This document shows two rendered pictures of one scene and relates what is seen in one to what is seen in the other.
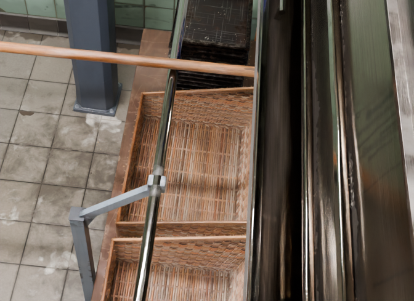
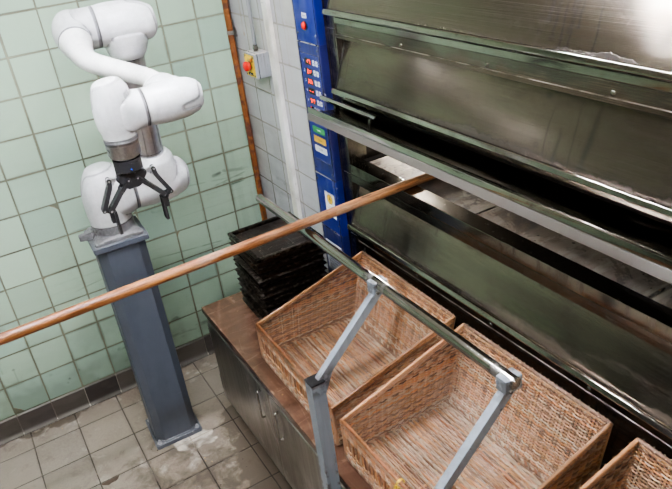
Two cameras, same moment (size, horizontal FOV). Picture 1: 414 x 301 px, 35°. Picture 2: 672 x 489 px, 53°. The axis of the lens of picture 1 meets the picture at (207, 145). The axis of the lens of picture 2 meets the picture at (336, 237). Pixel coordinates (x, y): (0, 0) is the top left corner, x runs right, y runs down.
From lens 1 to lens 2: 106 cm
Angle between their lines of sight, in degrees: 33
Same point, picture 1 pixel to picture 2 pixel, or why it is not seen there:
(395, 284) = not seen: outside the picture
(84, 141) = (190, 465)
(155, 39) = (219, 307)
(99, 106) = (183, 426)
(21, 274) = not seen: outside the picture
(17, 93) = (87, 472)
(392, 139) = not seen: outside the picture
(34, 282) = not seen: outside the picture
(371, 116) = (552, 16)
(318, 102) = (464, 125)
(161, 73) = (247, 323)
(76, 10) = (135, 317)
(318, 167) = (510, 142)
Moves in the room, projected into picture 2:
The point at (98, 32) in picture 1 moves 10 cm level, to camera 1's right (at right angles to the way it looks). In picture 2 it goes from (162, 332) to (185, 323)
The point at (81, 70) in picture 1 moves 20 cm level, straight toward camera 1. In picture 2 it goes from (154, 390) to (182, 410)
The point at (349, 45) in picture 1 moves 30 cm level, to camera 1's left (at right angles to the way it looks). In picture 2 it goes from (484, 28) to (378, 55)
